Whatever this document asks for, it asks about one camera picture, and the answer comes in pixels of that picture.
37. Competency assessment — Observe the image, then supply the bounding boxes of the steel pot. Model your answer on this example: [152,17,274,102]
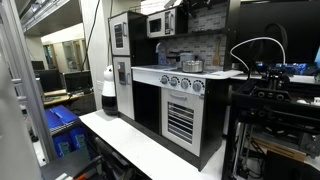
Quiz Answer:
[182,60,204,73]

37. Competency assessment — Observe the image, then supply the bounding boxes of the toy kitchen playset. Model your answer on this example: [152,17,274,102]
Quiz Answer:
[109,7,227,170]

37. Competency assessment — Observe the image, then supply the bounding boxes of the grey toy coffee maker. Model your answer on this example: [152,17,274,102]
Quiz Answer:
[177,52,195,68]

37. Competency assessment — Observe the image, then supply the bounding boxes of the white and black robot speaker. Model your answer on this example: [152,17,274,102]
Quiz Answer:
[102,65,118,115]

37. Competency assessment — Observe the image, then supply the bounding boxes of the wooden spatula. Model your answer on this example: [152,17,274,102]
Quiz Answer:
[213,36,221,66]

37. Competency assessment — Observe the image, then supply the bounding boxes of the toy microwave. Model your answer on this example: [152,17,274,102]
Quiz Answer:
[147,9,176,38]

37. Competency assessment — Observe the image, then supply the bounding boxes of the black computer monitor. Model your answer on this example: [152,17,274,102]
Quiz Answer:
[63,71,93,93]

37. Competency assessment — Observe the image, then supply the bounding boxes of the blue storage box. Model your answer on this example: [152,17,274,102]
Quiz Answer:
[45,105,78,130]

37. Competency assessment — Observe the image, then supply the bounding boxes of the white cable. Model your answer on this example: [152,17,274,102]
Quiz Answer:
[229,36,287,73]

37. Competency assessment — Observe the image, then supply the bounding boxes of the aluminium frame post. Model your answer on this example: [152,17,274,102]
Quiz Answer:
[0,0,57,163]

